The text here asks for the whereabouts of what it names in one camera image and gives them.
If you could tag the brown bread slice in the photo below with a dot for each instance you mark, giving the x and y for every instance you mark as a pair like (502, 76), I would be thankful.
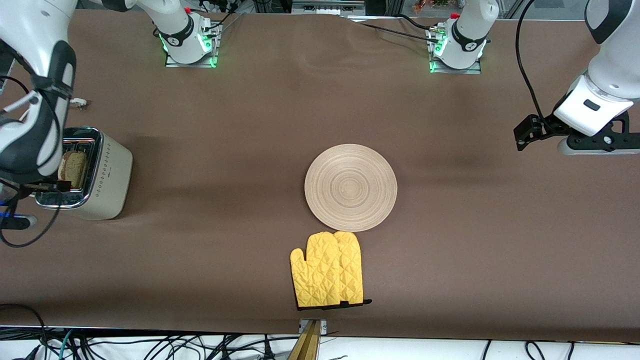
(75, 167)

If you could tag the round wooden plate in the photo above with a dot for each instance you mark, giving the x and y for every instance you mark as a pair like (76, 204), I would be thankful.
(350, 187)

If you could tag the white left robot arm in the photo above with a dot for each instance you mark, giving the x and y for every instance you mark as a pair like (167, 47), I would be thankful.
(467, 35)

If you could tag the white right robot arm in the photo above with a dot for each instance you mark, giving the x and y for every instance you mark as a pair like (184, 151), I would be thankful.
(30, 30)

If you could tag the cream two-slot toaster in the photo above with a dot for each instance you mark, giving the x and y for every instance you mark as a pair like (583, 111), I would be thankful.
(110, 175)

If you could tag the brown table cover sheet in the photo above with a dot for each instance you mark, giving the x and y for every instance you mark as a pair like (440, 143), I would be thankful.
(225, 125)

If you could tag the yellow quilted oven mitt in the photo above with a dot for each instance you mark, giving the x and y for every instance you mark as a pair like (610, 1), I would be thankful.
(352, 270)
(312, 275)

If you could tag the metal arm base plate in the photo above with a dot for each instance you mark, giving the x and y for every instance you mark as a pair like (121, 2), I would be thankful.
(172, 62)
(472, 69)

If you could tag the aluminium frame bar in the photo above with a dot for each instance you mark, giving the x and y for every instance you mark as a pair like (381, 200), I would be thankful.
(327, 7)

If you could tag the small metal post bracket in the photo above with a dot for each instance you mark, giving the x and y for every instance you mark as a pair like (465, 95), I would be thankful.
(323, 327)

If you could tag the wooden camera post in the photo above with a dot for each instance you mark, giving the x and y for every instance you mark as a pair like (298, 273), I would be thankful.
(306, 345)

